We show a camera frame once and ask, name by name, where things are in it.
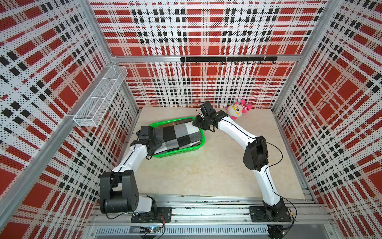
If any green plastic basket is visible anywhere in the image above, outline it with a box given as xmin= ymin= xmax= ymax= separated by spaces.
xmin=150 ymin=117 xmax=206 ymax=158

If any grey black checked scarf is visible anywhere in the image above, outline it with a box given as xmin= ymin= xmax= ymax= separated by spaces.
xmin=155 ymin=122 xmax=203 ymax=155

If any brown plaid fringed scarf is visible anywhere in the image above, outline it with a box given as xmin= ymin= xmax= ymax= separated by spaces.
xmin=160 ymin=118 xmax=193 ymax=127

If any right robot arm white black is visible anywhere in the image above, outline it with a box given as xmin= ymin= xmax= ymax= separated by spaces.
xmin=193 ymin=111 xmax=286 ymax=221

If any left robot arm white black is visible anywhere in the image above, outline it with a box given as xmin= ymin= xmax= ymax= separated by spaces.
xmin=99 ymin=136 xmax=162 ymax=215

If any pink white plush toy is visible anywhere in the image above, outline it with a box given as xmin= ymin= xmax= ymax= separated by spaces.
xmin=225 ymin=99 xmax=253 ymax=120

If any green circuit board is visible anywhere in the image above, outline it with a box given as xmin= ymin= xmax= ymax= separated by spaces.
xmin=140 ymin=226 xmax=162 ymax=234

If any black hook rail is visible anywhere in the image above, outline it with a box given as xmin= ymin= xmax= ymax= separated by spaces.
xmin=180 ymin=56 xmax=278 ymax=63

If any white wire mesh shelf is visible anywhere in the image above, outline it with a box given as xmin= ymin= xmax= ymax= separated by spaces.
xmin=74 ymin=65 xmax=127 ymax=127

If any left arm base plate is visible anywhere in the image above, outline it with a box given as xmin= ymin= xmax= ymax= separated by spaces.
xmin=130 ymin=207 xmax=173 ymax=224

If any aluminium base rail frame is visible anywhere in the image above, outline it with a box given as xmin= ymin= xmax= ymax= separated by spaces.
xmin=84 ymin=195 xmax=340 ymax=239

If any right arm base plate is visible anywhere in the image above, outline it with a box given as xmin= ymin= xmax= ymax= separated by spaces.
xmin=249 ymin=206 xmax=292 ymax=223

